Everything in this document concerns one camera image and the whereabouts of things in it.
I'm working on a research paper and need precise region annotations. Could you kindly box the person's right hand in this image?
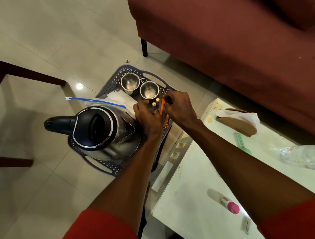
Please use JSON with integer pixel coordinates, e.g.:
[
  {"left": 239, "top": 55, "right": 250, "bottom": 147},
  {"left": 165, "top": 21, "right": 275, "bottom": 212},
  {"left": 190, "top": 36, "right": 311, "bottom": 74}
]
[{"left": 163, "top": 90, "right": 205, "bottom": 131}]

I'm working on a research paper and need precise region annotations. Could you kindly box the person's left hand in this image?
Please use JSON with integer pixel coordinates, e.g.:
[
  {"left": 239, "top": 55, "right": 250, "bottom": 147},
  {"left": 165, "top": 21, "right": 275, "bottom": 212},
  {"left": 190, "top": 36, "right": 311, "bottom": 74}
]
[{"left": 133, "top": 99, "right": 164, "bottom": 138}]

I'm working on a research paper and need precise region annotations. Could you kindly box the metal utensil with loop handle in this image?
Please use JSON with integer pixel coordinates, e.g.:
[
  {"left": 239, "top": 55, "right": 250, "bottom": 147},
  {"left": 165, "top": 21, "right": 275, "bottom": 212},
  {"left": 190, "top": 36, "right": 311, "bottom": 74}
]
[{"left": 139, "top": 80, "right": 160, "bottom": 100}]

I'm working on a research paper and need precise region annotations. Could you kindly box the steel measuring cup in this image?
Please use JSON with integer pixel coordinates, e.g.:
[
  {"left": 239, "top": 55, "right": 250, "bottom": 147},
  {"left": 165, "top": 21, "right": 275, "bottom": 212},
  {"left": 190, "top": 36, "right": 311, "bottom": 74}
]
[{"left": 120, "top": 73, "right": 141, "bottom": 95}]

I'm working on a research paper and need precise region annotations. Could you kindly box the grey plastic basket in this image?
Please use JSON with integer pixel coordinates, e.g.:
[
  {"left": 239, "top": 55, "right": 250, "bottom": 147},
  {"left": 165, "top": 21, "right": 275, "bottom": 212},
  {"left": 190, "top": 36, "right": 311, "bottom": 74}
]
[{"left": 68, "top": 65, "right": 177, "bottom": 177}]

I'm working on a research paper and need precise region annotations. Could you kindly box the steel kettle with black handle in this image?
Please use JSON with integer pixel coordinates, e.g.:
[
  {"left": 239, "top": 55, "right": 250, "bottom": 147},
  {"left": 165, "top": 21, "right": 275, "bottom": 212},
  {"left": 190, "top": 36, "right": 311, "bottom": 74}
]
[{"left": 44, "top": 105, "right": 142, "bottom": 161}]

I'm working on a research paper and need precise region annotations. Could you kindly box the clear zip bag blue seal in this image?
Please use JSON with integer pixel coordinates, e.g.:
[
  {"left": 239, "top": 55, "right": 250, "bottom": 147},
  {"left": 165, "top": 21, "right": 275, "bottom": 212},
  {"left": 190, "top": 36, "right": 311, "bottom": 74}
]
[{"left": 64, "top": 90, "right": 137, "bottom": 119}]

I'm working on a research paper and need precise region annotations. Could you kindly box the single white napkin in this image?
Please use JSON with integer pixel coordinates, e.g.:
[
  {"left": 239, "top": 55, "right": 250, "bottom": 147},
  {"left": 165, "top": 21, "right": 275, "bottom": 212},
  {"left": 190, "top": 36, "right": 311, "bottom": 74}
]
[{"left": 215, "top": 109, "right": 261, "bottom": 136}]

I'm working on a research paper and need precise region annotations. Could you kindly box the white bottle with pink cap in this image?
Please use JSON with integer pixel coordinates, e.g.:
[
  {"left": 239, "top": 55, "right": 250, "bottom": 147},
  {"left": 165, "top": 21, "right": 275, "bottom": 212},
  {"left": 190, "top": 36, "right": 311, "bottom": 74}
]
[{"left": 221, "top": 197, "right": 241, "bottom": 215}]

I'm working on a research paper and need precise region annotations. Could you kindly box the clear drinking glass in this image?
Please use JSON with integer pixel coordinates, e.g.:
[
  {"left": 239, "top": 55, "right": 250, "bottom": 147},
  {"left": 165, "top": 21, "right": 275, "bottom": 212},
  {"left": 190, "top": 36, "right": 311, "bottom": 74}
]
[{"left": 279, "top": 145, "right": 315, "bottom": 170}]

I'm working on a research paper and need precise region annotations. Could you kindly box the person's right forearm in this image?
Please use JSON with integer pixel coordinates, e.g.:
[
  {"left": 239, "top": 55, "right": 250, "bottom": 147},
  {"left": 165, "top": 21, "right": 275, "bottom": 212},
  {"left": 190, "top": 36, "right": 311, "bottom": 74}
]
[{"left": 187, "top": 120, "right": 315, "bottom": 225}]

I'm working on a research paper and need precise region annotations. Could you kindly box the person's left forearm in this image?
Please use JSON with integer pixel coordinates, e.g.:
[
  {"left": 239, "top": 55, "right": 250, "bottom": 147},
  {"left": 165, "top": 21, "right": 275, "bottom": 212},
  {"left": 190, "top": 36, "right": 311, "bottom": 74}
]
[{"left": 88, "top": 134, "right": 163, "bottom": 234}]

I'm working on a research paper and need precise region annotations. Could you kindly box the person's left leg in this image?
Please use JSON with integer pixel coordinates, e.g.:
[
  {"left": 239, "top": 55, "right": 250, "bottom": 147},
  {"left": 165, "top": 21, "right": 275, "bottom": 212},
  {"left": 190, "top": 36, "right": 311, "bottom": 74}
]
[{"left": 137, "top": 206, "right": 148, "bottom": 239}]

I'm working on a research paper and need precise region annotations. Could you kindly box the black stool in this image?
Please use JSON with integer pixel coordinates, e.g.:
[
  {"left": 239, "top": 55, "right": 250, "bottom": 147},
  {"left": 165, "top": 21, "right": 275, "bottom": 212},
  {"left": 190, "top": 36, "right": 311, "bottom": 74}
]
[{"left": 150, "top": 137, "right": 169, "bottom": 173}]

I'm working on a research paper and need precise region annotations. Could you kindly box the brown wooden napkin holder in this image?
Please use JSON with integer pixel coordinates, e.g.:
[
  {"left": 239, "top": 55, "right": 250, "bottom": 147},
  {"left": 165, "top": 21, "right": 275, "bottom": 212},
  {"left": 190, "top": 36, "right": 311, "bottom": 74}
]
[{"left": 216, "top": 108, "right": 258, "bottom": 138}]

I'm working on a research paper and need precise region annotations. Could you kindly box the teal plastic spoon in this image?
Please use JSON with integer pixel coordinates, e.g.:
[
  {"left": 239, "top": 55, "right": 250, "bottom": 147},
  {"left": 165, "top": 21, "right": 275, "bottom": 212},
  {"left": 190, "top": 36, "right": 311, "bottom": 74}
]
[{"left": 235, "top": 133, "right": 253, "bottom": 156}]

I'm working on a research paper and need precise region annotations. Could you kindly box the white table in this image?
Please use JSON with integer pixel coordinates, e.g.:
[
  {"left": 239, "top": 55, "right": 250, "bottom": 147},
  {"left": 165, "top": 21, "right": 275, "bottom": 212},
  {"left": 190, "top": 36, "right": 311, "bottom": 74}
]
[{"left": 150, "top": 98, "right": 315, "bottom": 239}]

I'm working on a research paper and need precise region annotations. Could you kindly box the red fabric sofa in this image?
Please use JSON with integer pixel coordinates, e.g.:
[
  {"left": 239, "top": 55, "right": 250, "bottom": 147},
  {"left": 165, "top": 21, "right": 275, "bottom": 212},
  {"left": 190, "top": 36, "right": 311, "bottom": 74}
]
[{"left": 127, "top": 0, "right": 315, "bottom": 136}]

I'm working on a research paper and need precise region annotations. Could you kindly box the red sweater sleeve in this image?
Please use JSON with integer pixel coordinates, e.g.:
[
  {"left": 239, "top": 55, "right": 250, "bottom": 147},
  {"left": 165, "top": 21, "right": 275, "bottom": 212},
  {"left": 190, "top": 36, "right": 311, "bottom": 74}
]
[
  {"left": 256, "top": 198, "right": 315, "bottom": 239},
  {"left": 63, "top": 208, "right": 137, "bottom": 239}
]

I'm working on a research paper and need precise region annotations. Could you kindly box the dark wooden chair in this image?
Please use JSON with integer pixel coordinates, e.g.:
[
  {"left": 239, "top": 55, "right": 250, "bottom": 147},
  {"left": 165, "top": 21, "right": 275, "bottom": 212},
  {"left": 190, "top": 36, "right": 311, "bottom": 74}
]
[{"left": 0, "top": 60, "right": 67, "bottom": 168}]

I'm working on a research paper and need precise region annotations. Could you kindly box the small red sofa cushion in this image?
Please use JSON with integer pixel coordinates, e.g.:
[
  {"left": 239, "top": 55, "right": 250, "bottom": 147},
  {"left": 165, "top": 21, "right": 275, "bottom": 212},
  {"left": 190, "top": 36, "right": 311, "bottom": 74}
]
[{"left": 258, "top": 0, "right": 315, "bottom": 31}]

